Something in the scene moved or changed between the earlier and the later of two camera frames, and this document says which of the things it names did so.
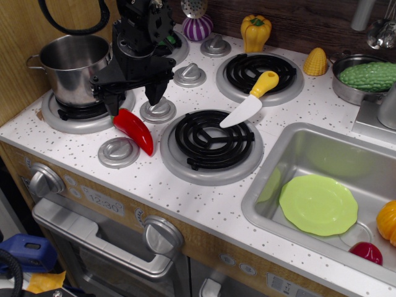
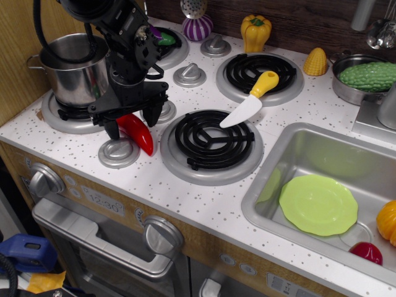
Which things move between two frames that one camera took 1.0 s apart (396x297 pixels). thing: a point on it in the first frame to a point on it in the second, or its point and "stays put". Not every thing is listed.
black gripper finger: x=112 y=101 to x=111 y=127
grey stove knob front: x=119 y=153 stays put
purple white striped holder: x=198 y=29 stays put
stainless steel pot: x=71 y=62 stays put
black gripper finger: x=155 y=91 to x=152 y=115
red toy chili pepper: x=129 y=124 stays put
